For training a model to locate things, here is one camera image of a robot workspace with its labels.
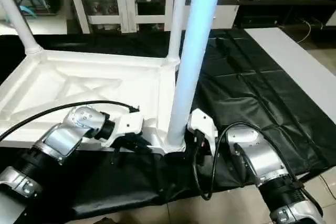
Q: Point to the black work mat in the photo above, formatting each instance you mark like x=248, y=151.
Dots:
x=252, y=87

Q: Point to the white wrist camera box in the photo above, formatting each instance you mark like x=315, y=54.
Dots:
x=126, y=124
x=202, y=124

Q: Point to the white glass door cabinet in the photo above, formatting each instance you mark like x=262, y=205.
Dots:
x=126, y=1

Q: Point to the white plastic table leg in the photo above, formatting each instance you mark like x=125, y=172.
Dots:
x=194, y=45
x=18, y=14
x=176, y=14

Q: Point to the white plastic table top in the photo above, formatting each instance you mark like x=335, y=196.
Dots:
x=68, y=93

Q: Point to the teal stand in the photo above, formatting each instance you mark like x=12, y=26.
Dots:
x=29, y=10

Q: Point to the white low cabinet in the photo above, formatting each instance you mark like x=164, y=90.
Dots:
x=332, y=19

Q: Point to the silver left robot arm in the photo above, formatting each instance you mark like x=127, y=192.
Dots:
x=58, y=145

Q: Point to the white drawer unit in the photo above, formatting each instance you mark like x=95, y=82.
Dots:
x=223, y=17

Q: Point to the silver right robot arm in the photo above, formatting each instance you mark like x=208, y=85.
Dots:
x=268, y=166

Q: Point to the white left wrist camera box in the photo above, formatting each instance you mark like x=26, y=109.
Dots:
x=126, y=124

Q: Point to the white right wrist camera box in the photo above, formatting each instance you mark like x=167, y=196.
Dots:
x=202, y=124

